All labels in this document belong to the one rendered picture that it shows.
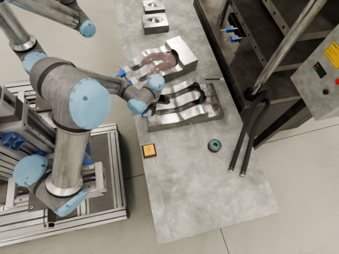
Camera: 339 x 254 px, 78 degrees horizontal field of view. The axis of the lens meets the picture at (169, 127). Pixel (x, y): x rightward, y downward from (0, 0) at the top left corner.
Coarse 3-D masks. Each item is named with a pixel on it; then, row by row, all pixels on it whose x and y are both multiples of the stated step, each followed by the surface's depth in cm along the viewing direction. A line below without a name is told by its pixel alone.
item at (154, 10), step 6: (150, 0) 179; (156, 0) 180; (144, 6) 175; (150, 6) 178; (156, 6) 179; (162, 6) 177; (144, 12) 179; (150, 12) 175; (156, 12) 177; (162, 12) 178
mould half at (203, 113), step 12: (180, 84) 137; (204, 84) 144; (180, 96) 134; (192, 96) 131; (216, 96) 140; (156, 108) 130; (192, 108) 128; (204, 108) 127; (216, 108) 136; (156, 120) 126; (168, 120) 127; (180, 120) 128; (192, 120) 131; (204, 120) 136
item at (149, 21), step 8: (144, 16) 169; (152, 16) 169; (160, 16) 170; (144, 24) 165; (152, 24) 165; (160, 24) 166; (168, 24) 166; (144, 32) 168; (152, 32) 169; (160, 32) 170
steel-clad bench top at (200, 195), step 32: (128, 0) 187; (128, 32) 170; (192, 32) 174; (224, 96) 148; (192, 128) 136; (224, 128) 137; (160, 160) 125; (192, 160) 126; (224, 160) 127; (256, 160) 128; (160, 192) 117; (192, 192) 118; (224, 192) 119; (256, 192) 120; (160, 224) 110; (192, 224) 111; (224, 224) 112
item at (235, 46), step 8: (232, 16) 161; (232, 24) 162; (240, 24) 158; (224, 32) 176; (232, 32) 164; (240, 32) 154; (240, 40) 155; (248, 40) 156; (232, 48) 169; (240, 48) 162; (248, 48) 164
